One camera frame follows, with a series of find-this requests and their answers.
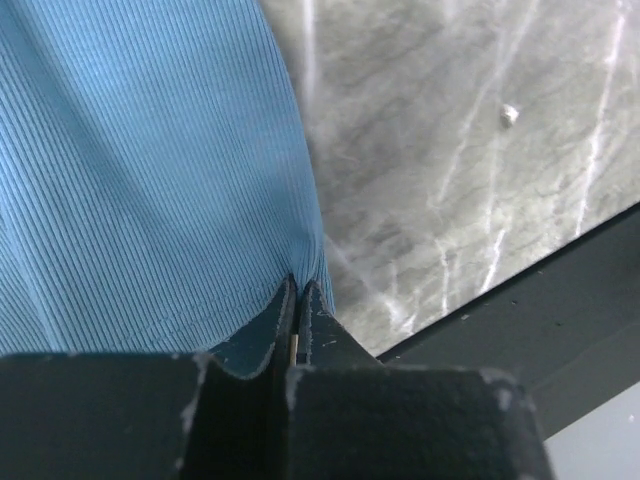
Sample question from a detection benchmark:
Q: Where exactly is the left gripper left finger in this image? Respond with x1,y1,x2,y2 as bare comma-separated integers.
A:
1,278,297,479

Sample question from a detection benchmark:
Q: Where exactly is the black base beam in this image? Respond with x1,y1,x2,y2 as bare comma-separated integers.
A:
379,206,639,437

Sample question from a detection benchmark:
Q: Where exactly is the small white debris crumb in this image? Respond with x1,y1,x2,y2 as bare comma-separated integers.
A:
500,104,520,128

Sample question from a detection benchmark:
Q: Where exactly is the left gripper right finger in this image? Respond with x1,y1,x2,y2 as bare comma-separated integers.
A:
284,283,554,479

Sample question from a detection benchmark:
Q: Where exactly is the blue tank top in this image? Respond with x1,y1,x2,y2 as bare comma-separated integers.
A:
1,1,331,354

